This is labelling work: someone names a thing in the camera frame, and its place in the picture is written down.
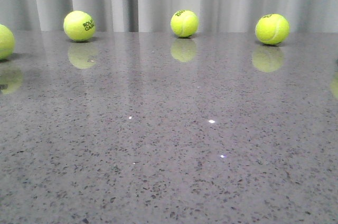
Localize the center back tennis ball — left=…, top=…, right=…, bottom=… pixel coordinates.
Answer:
left=171, top=10, right=199, bottom=38

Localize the Roland Garros tennis ball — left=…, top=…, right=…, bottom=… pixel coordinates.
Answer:
left=63, top=11, right=96, bottom=42

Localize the right back tennis ball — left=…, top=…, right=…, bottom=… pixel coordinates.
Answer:
left=255, top=14, right=290, bottom=45

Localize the far left tennis ball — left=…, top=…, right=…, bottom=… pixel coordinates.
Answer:
left=0, top=24, right=15, bottom=60

